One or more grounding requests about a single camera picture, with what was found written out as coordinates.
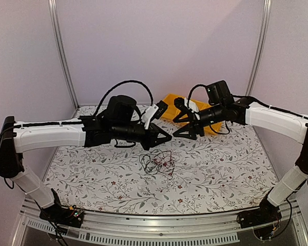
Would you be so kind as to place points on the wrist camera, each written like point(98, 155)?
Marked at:
point(181, 103)
point(153, 112)

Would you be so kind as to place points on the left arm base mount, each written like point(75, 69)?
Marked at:
point(71, 216)

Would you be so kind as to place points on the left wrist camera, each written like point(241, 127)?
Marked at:
point(153, 112)

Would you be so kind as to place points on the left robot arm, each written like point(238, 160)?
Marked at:
point(121, 120)

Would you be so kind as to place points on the aluminium frame post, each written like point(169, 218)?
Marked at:
point(267, 4)
point(61, 52)

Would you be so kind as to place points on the left aluminium frame post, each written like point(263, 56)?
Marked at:
point(61, 52)

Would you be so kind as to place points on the aluminium front rail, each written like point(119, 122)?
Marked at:
point(100, 228)

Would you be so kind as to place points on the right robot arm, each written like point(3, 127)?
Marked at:
point(247, 110)

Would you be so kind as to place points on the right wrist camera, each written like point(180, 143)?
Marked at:
point(181, 103)

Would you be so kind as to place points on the floral table mat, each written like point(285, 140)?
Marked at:
point(219, 173)

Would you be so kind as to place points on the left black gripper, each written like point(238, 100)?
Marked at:
point(152, 138)

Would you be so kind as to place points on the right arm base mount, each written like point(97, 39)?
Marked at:
point(267, 216)

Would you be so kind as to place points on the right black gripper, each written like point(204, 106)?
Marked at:
point(190, 127)

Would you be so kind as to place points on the right aluminium frame post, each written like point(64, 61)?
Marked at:
point(267, 4)

